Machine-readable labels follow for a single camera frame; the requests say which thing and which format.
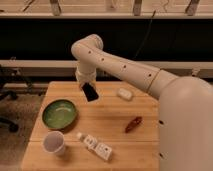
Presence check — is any white ceramic cup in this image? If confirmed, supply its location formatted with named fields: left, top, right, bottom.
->
left=42, top=131, right=66, bottom=156

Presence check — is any small white labelled bottle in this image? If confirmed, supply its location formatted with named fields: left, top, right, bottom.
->
left=77, top=132, right=112, bottom=161

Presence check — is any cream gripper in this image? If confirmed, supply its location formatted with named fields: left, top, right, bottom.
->
left=75, top=70, right=96, bottom=87

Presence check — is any green ceramic bowl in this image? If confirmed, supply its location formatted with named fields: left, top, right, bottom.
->
left=42, top=99, right=77, bottom=130

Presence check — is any black hanging cable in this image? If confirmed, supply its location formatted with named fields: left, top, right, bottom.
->
left=133, top=9, right=157, bottom=60

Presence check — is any black office chair base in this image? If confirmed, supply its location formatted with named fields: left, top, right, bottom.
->
left=0, top=64, right=35, bottom=133

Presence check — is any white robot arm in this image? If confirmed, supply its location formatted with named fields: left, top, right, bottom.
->
left=71, top=34, right=213, bottom=171

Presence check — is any red-brown chili pepper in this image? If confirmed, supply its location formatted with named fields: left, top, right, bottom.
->
left=125, top=117, right=142, bottom=133

